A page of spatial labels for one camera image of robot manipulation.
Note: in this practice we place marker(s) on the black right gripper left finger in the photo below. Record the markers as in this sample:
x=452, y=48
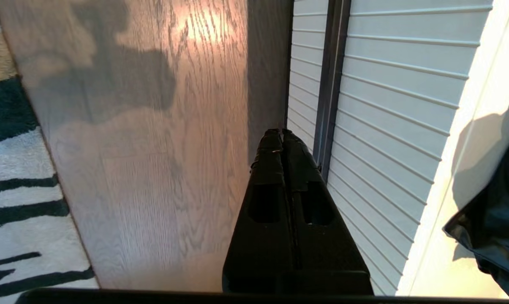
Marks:
x=262, y=236

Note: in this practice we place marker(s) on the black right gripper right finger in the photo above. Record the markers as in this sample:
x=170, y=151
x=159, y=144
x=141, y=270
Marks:
x=322, y=249

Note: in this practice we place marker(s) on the zebra striped rug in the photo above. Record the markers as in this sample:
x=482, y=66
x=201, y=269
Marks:
x=17, y=160

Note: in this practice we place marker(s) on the white sideboard cabinet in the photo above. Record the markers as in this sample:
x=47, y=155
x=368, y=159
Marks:
x=497, y=63

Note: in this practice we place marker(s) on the white fluted drawer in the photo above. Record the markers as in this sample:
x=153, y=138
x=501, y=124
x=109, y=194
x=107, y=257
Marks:
x=398, y=126

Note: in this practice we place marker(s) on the black umbrella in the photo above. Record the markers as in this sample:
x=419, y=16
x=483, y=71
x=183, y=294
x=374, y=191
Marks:
x=499, y=219

